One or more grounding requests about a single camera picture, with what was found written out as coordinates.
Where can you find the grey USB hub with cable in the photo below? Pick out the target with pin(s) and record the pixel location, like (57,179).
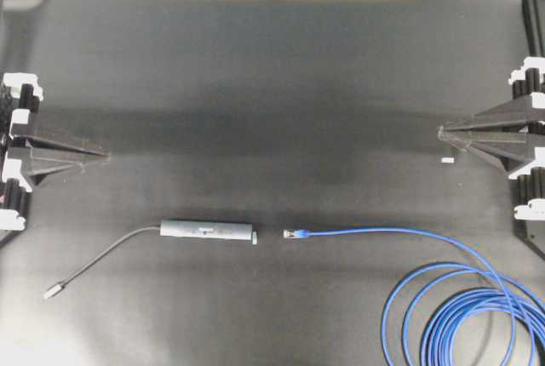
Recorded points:
(166,228)

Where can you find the black table mat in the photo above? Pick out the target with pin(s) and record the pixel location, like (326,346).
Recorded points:
(319,114)

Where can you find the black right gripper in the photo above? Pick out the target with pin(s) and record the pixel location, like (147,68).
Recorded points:
(521,152)

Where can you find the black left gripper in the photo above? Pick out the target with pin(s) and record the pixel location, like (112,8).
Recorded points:
(27,157)

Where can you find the black rail right edge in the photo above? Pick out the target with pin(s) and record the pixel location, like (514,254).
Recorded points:
(533,16)

